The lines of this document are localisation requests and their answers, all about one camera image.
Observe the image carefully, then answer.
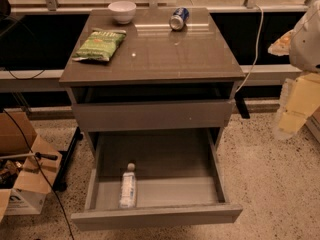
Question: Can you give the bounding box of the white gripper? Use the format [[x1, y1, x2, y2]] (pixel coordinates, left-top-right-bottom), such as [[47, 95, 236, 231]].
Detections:
[[268, 0, 320, 140]]

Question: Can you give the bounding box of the clear plastic water bottle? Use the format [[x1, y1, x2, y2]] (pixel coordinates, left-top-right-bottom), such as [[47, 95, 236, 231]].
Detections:
[[119, 162, 137, 209]]

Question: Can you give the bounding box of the closed grey top drawer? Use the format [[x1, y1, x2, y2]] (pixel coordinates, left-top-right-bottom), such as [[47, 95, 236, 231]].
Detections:
[[72, 100, 234, 132]]

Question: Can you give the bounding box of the grey drawer cabinet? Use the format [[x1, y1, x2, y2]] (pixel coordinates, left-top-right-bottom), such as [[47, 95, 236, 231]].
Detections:
[[60, 8, 244, 150]]

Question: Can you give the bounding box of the open grey middle drawer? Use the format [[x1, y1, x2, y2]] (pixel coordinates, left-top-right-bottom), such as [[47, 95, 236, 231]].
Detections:
[[71, 128, 242, 231]]

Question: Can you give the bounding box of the blue soda can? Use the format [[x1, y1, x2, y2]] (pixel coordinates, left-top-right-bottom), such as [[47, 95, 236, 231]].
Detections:
[[169, 7, 189, 31]]

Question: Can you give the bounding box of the white ceramic bowl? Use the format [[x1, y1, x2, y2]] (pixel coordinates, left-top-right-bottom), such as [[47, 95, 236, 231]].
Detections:
[[108, 1, 136, 24]]

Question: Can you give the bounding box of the green chip bag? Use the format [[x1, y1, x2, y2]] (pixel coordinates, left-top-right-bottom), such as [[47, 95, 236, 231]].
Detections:
[[72, 30, 126, 62]]

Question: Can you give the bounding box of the black stand leg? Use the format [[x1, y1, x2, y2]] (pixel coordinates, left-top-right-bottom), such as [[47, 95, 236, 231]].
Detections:
[[53, 127, 83, 192]]

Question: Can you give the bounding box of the open cardboard box left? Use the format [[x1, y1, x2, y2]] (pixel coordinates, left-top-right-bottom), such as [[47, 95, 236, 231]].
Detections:
[[0, 112, 62, 219]]

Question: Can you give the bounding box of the white cable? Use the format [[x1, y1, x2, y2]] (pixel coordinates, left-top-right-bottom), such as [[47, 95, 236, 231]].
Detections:
[[235, 4, 265, 94]]

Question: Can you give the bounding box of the black handled tool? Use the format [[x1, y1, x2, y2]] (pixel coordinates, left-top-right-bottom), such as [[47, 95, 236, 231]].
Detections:
[[0, 152, 58, 161]]

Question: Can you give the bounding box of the black cable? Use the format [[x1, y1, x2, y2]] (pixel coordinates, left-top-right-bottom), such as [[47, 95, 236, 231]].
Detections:
[[0, 107, 76, 240]]

